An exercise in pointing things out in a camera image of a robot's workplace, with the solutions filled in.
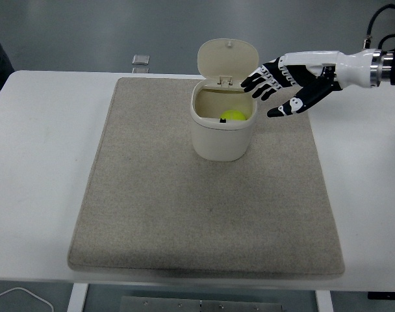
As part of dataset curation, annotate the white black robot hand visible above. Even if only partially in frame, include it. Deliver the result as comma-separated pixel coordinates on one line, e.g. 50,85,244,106
240,49,376,119

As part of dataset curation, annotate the yellow-green tennis ball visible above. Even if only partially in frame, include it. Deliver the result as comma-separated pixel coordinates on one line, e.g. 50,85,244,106
219,109,247,123

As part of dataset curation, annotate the cream bin with hinged lid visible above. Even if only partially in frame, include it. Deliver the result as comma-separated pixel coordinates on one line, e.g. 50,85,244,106
190,38,260,163

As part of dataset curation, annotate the beige fabric mat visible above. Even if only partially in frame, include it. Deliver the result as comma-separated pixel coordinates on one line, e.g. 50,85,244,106
66,77,346,277

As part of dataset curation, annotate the white table leg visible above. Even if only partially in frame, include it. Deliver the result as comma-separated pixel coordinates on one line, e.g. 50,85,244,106
67,283,90,312
315,289,334,312

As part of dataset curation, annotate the grey metal plate with screws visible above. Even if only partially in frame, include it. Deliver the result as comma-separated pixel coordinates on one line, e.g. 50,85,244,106
120,295,287,312

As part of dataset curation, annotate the white cable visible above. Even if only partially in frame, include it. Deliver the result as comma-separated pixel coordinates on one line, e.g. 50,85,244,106
0,286,55,312

